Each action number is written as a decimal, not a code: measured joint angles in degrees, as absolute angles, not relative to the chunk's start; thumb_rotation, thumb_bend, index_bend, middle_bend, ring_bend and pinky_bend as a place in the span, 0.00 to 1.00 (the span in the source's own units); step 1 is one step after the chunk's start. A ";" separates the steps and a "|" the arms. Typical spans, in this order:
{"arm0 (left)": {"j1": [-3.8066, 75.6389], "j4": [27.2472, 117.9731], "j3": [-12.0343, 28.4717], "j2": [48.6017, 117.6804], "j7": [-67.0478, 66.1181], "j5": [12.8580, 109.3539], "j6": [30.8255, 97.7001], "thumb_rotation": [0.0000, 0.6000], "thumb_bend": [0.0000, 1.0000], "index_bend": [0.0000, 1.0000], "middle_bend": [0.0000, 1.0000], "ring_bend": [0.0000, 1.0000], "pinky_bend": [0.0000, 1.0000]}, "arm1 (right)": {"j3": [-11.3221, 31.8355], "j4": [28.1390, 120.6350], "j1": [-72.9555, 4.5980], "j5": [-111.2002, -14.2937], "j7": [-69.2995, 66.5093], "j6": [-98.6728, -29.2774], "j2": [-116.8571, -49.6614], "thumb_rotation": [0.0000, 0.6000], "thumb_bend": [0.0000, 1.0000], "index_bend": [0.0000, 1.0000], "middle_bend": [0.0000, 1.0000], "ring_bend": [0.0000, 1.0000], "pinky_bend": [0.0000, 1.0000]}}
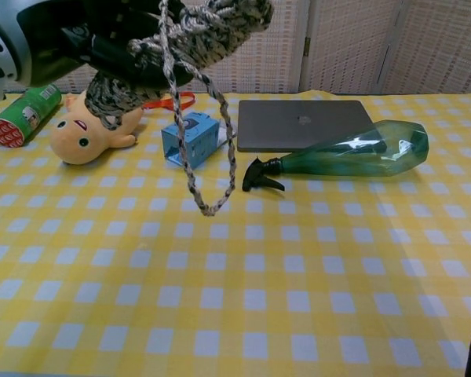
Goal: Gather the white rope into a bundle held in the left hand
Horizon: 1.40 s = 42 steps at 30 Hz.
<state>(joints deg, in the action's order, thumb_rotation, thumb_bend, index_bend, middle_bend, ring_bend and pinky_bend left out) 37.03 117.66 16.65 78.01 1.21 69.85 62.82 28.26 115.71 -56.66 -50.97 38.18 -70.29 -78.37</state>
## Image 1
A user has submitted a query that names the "yellow plush toy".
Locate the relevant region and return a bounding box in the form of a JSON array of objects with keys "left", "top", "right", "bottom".
[{"left": 49, "top": 92, "right": 144, "bottom": 165}]

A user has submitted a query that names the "braided speckled rope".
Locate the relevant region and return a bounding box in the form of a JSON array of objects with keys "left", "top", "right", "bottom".
[{"left": 84, "top": 0, "right": 276, "bottom": 217}]

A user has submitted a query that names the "orange lanyard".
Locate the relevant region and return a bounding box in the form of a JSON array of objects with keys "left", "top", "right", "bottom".
[{"left": 143, "top": 91, "right": 196, "bottom": 112}]

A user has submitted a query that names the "green chips can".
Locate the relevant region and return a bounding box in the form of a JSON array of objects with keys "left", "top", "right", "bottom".
[{"left": 0, "top": 84, "right": 63, "bottom": 148}]

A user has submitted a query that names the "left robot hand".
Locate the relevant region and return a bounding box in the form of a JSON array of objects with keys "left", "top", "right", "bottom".
[{"left": 17, "top": 0, "right": 193, "bottom": 88}]

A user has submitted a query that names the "yellow checkered tablecloth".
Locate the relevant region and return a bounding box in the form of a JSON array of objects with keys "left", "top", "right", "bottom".
[{"left": 0, "top": 90, "right": 471, "bottom": 377}]

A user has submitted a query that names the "green spray bottle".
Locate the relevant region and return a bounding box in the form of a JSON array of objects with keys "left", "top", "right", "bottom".
[{"left": 242, "top": 119, "right": 430, "bottom": 194}]

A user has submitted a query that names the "small blue cardboard box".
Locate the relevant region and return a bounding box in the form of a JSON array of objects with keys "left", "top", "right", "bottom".
[{"left": 160, "top": 112, "right": 236, "bottom": 172}]

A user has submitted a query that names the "bamboo folding screen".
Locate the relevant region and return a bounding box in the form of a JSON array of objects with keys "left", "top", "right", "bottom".
[{"left": 0, "top": 0, "right": 471, "bottom": 95}]

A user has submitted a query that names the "grey laptop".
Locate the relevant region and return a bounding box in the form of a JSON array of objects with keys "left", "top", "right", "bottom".
[{"left": 236, "top": 99, "right": 376, "bottom": 153}]

